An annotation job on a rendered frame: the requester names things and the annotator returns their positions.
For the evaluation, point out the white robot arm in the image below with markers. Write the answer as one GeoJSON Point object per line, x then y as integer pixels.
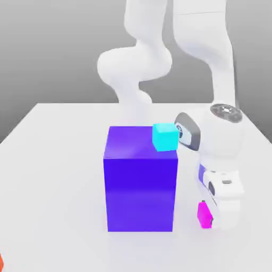
{"type": "Point", "coordinates": [136, 63]}

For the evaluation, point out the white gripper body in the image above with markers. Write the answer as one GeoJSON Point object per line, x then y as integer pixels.
{"type": "Point", "coordinates": [228, 212]}

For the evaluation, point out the large blue box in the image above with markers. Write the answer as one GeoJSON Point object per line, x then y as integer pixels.
{"type": "Point", "coordinates": [139, 191]}

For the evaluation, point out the small magenta cube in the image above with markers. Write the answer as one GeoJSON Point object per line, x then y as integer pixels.
{"type": "Point", "coordinates": [204, 214]}

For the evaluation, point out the small orange cube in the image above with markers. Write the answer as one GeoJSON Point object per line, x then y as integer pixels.
{"type": "Point", "coordinates": [1, 263]}

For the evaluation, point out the small cyan cube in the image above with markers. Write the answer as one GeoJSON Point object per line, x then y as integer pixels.
{"type": "Point", "coordinates": [164, 137]}

